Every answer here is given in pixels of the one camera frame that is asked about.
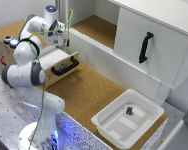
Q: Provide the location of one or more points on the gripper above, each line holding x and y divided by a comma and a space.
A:
60, 38

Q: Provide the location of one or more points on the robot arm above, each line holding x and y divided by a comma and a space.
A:
25, 71

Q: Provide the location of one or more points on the purple block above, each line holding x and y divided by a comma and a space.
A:
129, 110

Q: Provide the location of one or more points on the wooden drawer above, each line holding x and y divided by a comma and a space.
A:
57, 78

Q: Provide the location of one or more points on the blue button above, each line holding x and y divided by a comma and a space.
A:
14, 42

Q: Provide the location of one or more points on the white cabinet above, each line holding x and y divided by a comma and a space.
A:
104, 63

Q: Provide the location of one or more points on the red button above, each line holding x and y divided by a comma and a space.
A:
7, 38

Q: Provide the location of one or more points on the wooden drawer box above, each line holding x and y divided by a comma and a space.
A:
4, 53

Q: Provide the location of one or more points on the white plastic box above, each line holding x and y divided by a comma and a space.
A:
117, 128

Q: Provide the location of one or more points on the white sliding door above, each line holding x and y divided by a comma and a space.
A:
167, 53

